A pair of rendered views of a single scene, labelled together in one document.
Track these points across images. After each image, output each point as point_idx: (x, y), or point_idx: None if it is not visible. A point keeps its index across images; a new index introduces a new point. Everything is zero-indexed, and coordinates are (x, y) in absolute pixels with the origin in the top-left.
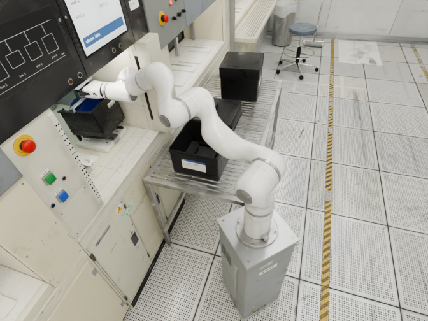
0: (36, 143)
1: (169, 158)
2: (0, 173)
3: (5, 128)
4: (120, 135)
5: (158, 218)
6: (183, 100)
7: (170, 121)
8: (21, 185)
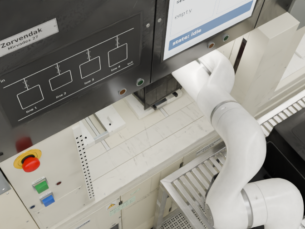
0: (43, 155)
1: (211, 169)
2: None
3: (12, 148)
4: (169, 101)
5: (156, 215)
6: (252, 206)
7: (215, 225)
8: (5, 194)
